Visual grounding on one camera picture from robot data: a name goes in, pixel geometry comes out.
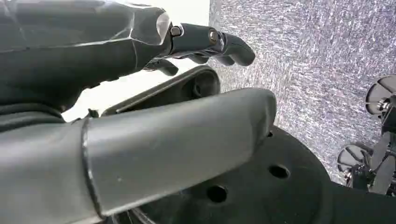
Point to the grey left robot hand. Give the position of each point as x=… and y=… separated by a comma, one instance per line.
x=170, y=148

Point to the black chair caster wheel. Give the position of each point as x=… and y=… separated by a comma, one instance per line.
x=352, y=157
x=379, y=92

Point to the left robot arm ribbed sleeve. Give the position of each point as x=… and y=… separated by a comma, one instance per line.
x=31, y=119

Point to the black office chair base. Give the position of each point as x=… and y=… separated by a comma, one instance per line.
x=383, y=167

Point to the robot's black foot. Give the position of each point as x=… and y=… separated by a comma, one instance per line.
x=278, y=198

